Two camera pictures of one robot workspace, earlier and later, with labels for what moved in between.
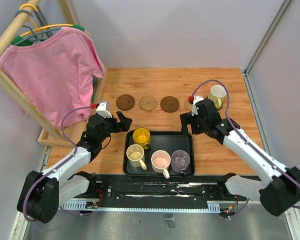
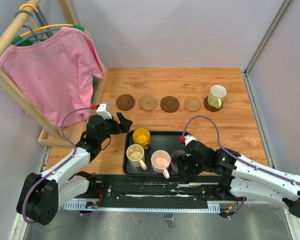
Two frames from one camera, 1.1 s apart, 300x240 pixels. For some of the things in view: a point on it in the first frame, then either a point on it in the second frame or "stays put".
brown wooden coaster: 125,102 stays put
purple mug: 180,160 stays put
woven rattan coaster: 147,103 stays put
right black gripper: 187,119 to 183,161
